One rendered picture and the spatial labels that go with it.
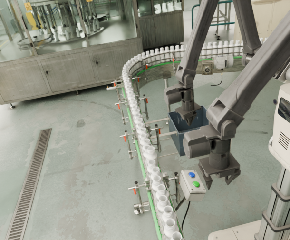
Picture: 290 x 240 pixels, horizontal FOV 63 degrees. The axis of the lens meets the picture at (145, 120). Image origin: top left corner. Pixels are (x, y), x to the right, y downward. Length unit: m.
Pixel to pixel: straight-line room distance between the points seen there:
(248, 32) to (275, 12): 4.22
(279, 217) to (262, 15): 4.24
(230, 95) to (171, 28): 6.05
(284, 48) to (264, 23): 4.71
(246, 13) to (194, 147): 0.64
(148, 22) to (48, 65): 2.91
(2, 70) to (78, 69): 1.27
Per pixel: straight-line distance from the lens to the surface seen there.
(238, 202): 2.55
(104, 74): 4.63
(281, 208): 1.49
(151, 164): 1.21
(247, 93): 0.61
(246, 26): 1.10
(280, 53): 0.61
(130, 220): 2.45
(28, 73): 4.78
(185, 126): 2.10
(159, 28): 6.53
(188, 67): 0.99
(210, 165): 0.72
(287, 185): 1.38
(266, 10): 5.28
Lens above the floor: 2.00
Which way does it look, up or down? 33 degrees down
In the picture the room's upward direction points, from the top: 9 degrees counter-clockwise
